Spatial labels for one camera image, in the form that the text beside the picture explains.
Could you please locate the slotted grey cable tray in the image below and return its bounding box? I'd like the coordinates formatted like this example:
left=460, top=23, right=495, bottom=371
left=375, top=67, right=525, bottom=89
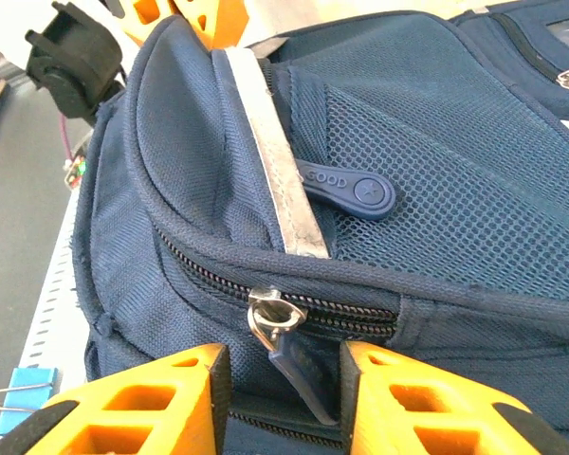
left=18, top=187, right=94, bottom=380

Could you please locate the blue binder clip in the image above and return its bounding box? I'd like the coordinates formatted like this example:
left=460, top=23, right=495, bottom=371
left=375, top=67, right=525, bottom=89
left=0, top=367, right=60, bottom=438

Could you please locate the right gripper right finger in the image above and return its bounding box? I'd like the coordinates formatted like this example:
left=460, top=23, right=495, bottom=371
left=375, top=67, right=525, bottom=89
left=339, top=340, right=569, bottom=455

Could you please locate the navy blue student backpack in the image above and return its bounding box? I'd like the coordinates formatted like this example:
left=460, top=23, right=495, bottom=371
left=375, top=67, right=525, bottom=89
left=73, top=0, right=569, bottom=455

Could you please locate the small circuit board with LEDs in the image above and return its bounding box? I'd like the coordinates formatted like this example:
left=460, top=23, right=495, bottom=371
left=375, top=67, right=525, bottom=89
left=62, top=154, right=90, bottom=191

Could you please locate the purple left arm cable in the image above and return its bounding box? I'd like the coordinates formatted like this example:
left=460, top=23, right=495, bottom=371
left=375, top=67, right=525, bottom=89
left=58, top=112, right=77, bottom=165

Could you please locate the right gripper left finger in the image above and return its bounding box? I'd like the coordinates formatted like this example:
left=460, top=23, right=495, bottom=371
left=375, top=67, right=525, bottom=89
left=0, top=343, right=231, bottom=455

